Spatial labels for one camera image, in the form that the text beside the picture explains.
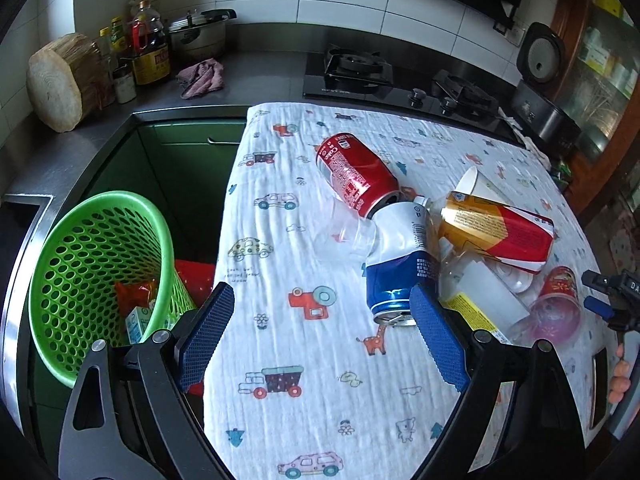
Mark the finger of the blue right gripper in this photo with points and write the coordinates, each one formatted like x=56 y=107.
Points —
x=599 y=307

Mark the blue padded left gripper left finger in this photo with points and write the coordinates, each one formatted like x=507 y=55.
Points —
x=205 y=329

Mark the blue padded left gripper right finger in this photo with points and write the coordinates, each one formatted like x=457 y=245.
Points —
x=442 y=342

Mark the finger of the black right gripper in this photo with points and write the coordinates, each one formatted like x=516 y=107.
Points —
x=605 y=284

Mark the red plastic cup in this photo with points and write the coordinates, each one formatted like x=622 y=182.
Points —
x=555 y=315

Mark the white blue milk carton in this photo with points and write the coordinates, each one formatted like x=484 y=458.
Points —
x=136 y=323

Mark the clear plastic bottle white cap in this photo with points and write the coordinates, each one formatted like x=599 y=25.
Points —
x=469 y=285

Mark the orange red tea bottle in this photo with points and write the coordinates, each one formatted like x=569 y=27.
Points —
x=504 y=233

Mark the blue white soda can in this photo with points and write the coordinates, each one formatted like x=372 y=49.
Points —
x=405 y=253

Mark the red soda can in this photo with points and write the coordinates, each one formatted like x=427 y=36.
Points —
x=356 y=174

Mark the steel kitchen sink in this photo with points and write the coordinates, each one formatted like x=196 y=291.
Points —
x=36 y=207

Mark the person right hand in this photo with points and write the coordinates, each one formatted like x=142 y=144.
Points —
x=619 y=383

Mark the red stool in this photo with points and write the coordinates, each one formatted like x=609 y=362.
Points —
x=198 y=278

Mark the red snack wrapper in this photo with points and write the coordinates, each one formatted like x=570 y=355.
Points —
x=137 y=295

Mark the white plastic lid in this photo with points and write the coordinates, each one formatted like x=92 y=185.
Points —
x=517 y=280

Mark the white cartoon print cloth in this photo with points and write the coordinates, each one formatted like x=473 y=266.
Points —
x=335 y=221

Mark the green perforated plastic basket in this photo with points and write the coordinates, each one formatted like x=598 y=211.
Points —
x=113 y=238

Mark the white paper cup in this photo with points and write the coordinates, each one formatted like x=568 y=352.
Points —
x=474 y=183

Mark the green cabinet door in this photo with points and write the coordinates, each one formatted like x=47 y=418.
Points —
x=192 y=163

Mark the pink rag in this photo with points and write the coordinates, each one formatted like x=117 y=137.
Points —
x=201 y=79

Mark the white small jar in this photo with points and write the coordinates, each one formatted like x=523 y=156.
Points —
x=124 y=86

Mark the dark soy sauce bottle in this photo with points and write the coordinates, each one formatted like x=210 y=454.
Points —
x=151 y=60

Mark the round wooden chopping block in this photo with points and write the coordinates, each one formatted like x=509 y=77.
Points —
x=66 y=81

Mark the black gas stove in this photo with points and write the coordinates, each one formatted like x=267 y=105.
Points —
x=361 y=77

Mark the green cap condiment bottle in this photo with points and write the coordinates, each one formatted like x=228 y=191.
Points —
x=119 y=42

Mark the steel pot with black handle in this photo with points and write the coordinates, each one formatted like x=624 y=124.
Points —
x=200 y=35

